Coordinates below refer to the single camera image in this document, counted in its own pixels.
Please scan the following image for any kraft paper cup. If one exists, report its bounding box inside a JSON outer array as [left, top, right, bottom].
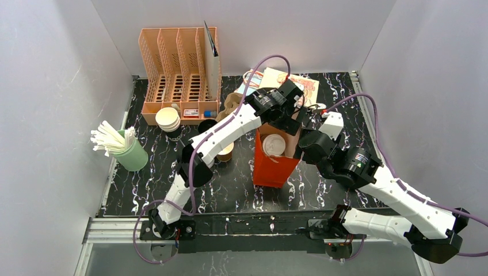
[[262, 134, 286, 156], [216, 143, 234, 162]]

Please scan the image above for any brown pulp cup carrier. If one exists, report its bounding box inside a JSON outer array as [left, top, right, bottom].
[[218, 92, 243, 120]]

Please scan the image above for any orange paper bag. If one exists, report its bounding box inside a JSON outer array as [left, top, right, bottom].
[[253, 124, 300, 188]]

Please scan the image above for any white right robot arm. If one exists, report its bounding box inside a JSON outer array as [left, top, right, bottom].
[[297, 112, 468, 264]]

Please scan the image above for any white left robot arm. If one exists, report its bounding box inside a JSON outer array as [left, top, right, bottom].
[[148, 79, 304, 236]]

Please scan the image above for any light blue paper bag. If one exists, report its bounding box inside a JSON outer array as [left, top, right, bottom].
[[234, 70, 264, 95]]

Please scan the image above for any blue capped small bottle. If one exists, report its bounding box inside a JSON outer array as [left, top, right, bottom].
[[203, 110, 218, 118]]

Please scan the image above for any black paper cup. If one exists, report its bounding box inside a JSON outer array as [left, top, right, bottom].
[[197, 119, 218, 134]]

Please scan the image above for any grey folder in organizer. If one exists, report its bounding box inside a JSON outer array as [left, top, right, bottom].
[[204, 21, 220, 101]]

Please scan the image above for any red white small box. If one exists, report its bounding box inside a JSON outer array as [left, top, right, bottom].
[[183, 109, 199, 117]]

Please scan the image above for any orange plastic file organizer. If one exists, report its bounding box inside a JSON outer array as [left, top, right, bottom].
[[139, 27, 222, 126]]

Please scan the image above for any green straw holder cup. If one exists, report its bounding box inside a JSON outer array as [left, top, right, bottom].
[[111, 135, 148, 171]]

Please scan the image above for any white wrapped straws bundle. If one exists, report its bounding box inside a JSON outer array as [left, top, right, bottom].
[[90, 121, 135, 156]]

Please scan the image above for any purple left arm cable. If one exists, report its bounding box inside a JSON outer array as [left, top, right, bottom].
[[132, 54, 291, 266]]

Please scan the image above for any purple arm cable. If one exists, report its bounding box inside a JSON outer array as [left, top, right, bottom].
[[322, 93, 488, 263], [132, 54, 291, 266]]

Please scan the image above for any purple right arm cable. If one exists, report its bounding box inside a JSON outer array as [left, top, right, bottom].
[[322, 93, 488, 263]]

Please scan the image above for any aluminium rail frame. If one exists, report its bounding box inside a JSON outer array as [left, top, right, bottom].
[[75, 211, 433, 275]]

